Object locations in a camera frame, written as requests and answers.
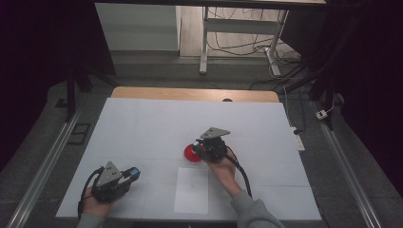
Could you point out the white power strip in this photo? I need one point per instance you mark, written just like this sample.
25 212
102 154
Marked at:
298 141

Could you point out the white desk frame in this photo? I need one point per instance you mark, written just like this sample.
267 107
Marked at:
240 26

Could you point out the black metal stand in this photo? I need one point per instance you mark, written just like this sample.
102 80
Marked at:
70 95
329 95

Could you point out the person's right hand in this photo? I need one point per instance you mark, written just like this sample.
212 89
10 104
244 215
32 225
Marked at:
226 172

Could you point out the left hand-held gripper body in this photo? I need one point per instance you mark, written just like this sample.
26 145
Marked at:
109 185

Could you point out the aluminium floor rail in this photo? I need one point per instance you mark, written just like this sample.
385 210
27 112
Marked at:
347 167
44 167

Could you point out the dark curtain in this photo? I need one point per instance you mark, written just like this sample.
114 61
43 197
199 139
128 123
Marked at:
367 79
38 63

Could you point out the small white paper sheet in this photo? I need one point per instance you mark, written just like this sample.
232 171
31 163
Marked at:
191 193

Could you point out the small white adapter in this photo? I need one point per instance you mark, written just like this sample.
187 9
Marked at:
321 114

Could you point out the small blue stamp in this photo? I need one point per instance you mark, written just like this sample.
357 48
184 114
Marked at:
135 172

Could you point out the person's left hand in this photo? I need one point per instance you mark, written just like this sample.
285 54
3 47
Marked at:
95 207

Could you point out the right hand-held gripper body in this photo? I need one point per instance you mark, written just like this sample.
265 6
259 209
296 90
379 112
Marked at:
214 148

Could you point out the round red ink pad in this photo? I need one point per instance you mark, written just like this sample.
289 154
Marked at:
190 156

